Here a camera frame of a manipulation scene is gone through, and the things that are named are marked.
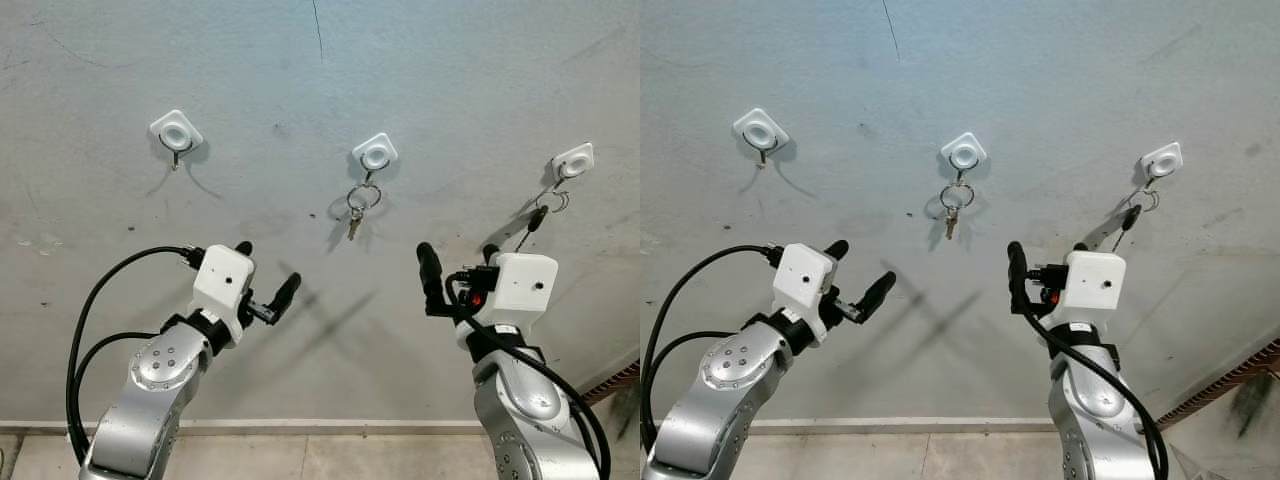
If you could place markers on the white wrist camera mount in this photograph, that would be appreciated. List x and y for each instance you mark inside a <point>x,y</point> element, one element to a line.
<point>222,280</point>
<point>1095,285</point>
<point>803,280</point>
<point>520,285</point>

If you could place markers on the white wall hook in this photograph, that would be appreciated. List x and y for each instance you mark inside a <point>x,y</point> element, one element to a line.
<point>760,131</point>
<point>1162,162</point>
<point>573,163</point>
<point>176,131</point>
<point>375,153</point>
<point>964,153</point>

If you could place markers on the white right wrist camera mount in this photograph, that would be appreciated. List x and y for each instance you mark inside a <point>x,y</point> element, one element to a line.
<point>1095,285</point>
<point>520,285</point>

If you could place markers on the white skirting board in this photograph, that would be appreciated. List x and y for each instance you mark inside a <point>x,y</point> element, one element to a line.
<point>900,424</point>
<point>350,425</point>

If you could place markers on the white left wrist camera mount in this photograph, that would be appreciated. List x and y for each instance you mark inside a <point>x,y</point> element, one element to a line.
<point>803,280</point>
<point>222,280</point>

